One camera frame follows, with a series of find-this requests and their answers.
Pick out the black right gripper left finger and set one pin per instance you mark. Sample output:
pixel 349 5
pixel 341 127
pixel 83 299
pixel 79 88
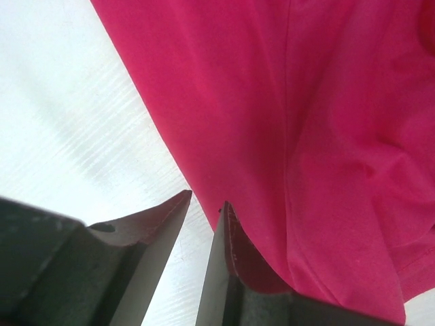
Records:
pixel 57 271

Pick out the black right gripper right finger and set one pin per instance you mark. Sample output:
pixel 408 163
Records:
pixel 241 288

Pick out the pink t shirt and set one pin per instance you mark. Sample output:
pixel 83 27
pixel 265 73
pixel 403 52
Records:
pixel 314 119

